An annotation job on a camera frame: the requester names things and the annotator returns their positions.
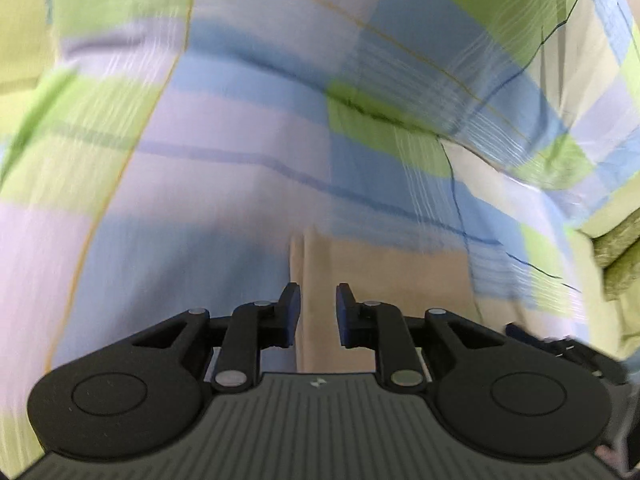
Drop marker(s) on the checked blue green blanket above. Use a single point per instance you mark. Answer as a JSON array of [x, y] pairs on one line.
[[225, 135]]

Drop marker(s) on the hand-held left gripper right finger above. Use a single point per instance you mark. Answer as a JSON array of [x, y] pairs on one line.
[[346, 315]]

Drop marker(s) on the green covered sofa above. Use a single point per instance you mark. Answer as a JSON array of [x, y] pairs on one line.
[[622, 320]]

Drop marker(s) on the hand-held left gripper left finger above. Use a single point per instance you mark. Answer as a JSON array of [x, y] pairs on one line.
[[290, 315]]

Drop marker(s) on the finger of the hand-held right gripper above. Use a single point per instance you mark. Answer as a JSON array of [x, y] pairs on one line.
[[560, 347]]

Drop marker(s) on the green zigzag cushion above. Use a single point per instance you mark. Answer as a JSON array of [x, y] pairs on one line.
[[622, 250]]

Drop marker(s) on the beige cloth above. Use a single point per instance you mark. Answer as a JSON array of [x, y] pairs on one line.
[[400, 280]]

